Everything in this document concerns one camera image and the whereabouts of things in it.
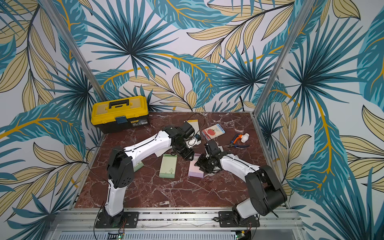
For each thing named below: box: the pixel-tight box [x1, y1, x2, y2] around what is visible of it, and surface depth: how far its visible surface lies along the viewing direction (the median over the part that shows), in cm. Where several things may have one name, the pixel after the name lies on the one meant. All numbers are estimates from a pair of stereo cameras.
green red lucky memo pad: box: [159, 154, 178, 179], surface depth 91 cm
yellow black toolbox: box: [90, 95, 149, 134], surface depth 100 cm
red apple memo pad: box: [201, 123, 226, 141], surface depth 109 cm
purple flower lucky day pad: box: [188, 152, 204, 178], surface depth 90 cm
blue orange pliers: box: [225, 133, 250, 149], surface depth 104 cm
